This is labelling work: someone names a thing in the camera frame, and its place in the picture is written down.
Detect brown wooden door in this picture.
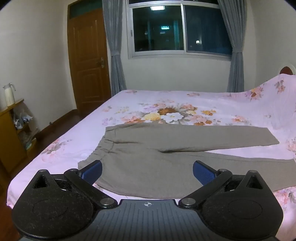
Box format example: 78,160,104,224
68,8,112,114

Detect yellow wooden cabinet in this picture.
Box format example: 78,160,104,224
0,99,39,178

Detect glass transom over door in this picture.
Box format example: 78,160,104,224
69,0,103,18

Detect dark red wooden headboard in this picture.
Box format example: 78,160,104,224
279,66,295,76

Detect small grey figurines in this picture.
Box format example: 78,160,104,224
14,111,34,130

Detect white thermos jug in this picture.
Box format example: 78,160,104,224
3,83,16,107

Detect sliding glass window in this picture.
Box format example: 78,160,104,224
127,0,233,61

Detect pink floral bed sheet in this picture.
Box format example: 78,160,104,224
6,74,296,241

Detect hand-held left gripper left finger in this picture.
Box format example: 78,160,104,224
30,160,118,209

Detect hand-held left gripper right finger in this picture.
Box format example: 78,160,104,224
179,160,266,209

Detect grey pants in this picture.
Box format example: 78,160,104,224
77,123,296,200

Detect grey curtain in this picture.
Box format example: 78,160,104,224
217,0,248,93
102,0,127,97

